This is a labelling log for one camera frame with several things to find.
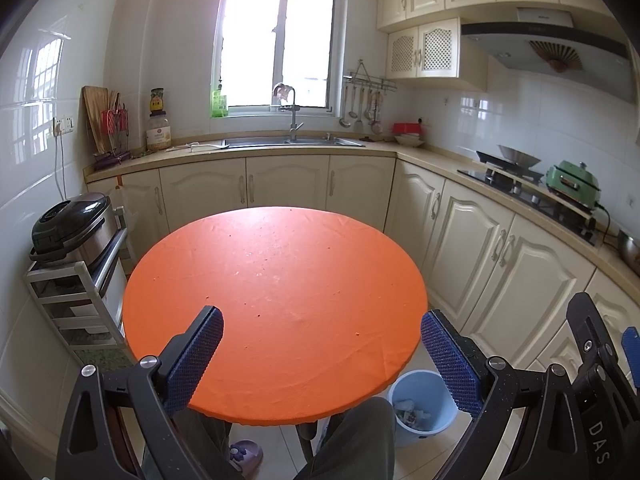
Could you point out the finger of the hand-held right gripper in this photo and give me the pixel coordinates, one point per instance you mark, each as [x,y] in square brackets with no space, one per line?
[585,320]
[631,352]

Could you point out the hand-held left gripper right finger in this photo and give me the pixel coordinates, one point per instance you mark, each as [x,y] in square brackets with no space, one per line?
[450,360]

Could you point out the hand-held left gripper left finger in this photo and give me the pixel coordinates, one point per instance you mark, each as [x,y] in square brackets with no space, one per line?
[197,355]

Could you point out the light blue plastic bucket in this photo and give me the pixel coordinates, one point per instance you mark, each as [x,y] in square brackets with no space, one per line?
[425,432]

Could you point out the large cream cabinet drawer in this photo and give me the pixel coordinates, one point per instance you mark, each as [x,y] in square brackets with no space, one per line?
[622,305]

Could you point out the person's left leg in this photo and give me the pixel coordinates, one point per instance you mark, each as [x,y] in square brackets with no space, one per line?
[210,440]

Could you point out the person's leg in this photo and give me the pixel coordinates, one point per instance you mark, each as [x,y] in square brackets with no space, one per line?
[210,440]
[350,440]

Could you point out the orange round table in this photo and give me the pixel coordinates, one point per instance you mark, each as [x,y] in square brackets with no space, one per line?
[280,300]

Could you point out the lilac slipper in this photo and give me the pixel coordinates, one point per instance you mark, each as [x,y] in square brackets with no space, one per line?
[247,452]

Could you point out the cream lower kitchen cabinet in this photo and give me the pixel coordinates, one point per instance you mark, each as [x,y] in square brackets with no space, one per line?
[500,245]

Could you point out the person's right leg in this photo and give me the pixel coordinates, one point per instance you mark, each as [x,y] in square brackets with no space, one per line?
[350,440]

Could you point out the white storage trolley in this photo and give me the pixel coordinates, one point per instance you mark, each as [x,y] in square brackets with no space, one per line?
[75,305]

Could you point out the green electric hot pot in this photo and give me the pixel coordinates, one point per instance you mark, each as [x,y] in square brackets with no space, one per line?
[570,187]

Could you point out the steel pan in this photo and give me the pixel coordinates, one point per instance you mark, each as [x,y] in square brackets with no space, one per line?
[520,156]

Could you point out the black glass gas hob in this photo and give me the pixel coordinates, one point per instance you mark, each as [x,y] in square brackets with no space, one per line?
[472,174]

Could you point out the black steel rice cooker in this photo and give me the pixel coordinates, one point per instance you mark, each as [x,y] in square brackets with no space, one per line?
[65,225]

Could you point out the steel sink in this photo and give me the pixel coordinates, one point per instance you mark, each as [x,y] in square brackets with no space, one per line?
[260,142]

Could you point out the white bowl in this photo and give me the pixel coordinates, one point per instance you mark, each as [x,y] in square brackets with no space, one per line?
[410,141]

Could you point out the glass jar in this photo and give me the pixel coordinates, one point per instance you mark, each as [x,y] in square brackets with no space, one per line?
[159,135]

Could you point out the red knife rack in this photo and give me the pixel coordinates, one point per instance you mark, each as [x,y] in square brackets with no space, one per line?
[112,122]

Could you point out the steel faucet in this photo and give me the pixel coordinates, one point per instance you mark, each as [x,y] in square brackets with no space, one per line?
[294,120]

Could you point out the yellow label bottle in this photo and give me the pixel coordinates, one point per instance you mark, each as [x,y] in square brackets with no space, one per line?
[157,102]

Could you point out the steel skimmer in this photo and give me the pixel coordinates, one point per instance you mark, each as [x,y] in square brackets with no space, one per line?
[369,116]

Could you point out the wooden cutting board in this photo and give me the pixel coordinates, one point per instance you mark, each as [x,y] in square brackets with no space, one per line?
[95,115]

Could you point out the pink cloth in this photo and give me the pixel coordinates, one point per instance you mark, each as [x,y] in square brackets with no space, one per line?
[281,92]

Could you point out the grey range hood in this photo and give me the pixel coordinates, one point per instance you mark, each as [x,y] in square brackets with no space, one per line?
[500,42]

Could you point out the kitchen window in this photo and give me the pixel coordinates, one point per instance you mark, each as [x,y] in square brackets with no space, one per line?
[305,35]

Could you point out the white wall socket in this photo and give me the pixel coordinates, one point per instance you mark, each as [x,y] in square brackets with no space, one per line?
[65,125]

